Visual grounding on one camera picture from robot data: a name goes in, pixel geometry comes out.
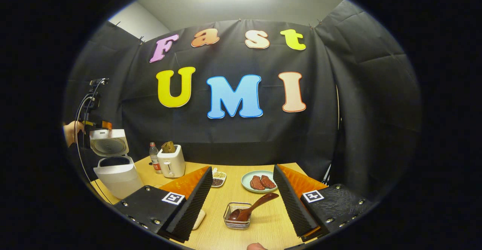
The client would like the white rice cooker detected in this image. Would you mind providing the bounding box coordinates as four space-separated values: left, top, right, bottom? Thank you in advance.
90 129 144 200

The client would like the black cable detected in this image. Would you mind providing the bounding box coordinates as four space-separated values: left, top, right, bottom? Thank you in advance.
74 80 113 205

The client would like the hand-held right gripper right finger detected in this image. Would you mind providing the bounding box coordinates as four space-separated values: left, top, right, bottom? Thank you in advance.
273 164 373 242

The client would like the pale green plate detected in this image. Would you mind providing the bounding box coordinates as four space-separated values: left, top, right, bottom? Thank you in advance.
241 170 278 193

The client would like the black backdrop cloth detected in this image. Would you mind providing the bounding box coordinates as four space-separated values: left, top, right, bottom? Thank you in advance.
64 0 421 205

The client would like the white toaster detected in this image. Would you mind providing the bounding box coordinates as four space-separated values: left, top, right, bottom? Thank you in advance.
157 145 186 178

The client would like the white divided grain dish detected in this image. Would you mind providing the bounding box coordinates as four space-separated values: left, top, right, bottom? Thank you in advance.
211 168 227 188

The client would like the brown wooden spoon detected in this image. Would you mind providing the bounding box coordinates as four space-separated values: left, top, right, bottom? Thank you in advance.
228 192 280 222

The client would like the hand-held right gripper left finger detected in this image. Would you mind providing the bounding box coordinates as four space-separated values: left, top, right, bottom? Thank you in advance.
114 166 214 243

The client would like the clear plastic water bottle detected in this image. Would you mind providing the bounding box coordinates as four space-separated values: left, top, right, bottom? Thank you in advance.
149 142 162 174

